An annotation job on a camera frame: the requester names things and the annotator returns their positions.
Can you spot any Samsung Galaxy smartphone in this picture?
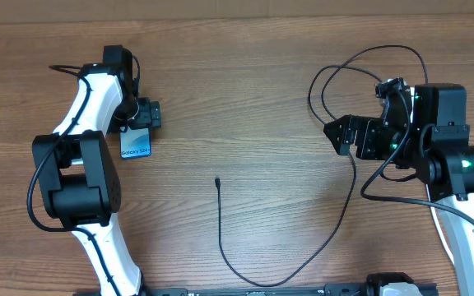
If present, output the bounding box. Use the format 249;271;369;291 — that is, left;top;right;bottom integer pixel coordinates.
120;127;151;160

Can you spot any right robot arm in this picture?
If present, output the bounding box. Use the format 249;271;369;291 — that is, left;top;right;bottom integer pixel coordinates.
323;79;474;295

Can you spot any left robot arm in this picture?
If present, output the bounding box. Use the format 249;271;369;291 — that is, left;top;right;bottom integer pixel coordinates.
26;45;162;295

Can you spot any white power strip cord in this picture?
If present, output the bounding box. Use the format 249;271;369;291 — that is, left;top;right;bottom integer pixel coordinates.
425;184;456;264

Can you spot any black USB charging cable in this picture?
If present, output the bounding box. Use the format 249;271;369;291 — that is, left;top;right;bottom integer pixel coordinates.
214;44;430;288

